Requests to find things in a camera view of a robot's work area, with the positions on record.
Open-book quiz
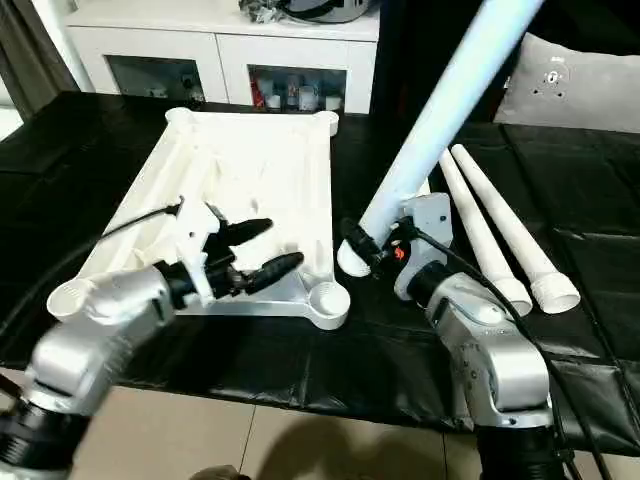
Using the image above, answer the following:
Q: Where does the small yellow grey gadget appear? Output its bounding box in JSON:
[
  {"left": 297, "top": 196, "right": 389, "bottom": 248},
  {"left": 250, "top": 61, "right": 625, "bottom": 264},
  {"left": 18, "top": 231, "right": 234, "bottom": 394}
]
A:
[{"left": 240, "top": 0, "right": 286, "bottom": 23}]

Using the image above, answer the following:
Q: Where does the black furniture with yellow label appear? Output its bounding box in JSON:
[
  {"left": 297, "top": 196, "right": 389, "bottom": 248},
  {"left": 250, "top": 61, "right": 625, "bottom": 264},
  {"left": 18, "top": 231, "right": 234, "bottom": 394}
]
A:
[{"left": 372, "top": 0, "right": 501, "bottom": 126}]

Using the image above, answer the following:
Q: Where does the black work mat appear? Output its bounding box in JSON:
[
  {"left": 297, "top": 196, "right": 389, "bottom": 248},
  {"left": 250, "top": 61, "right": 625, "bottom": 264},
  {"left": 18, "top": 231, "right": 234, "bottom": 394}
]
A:
[{"left": 0, "top": 92, "right": 640, "bottom": 456}]

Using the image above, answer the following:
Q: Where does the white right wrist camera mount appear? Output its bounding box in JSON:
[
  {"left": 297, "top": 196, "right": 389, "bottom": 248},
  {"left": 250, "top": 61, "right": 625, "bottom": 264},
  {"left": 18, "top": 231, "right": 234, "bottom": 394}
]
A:
[{"left": 395, "top": 193, "right": 454, "bottom": 301}]

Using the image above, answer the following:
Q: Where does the white plastic table top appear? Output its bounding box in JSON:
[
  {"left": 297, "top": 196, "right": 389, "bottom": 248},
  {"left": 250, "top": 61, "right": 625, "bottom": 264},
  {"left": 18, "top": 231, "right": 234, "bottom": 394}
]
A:
[{"left": 48, "top": 108, "right": 353, "bottom": 331}]

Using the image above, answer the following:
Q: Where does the grey round appliance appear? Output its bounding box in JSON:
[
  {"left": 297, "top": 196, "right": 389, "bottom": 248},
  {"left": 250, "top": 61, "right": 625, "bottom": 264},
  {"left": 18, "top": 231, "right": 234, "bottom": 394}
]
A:
[{"left": 285, "top": 0, "right": 371, "bottom": 23}]

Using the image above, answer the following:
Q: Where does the grey cushion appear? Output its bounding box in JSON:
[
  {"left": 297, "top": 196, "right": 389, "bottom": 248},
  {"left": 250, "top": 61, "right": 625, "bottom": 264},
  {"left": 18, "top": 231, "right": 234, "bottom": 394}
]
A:
[{"left": 495, "top": 32, "right": 640, "bottom": 133}]

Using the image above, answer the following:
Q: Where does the white glass-door cabinet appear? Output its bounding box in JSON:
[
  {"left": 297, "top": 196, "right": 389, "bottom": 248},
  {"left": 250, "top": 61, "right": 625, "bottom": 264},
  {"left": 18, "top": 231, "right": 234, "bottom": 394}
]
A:
[{"left": 65, "top": 0, "right": 381, "bottom": 113}]

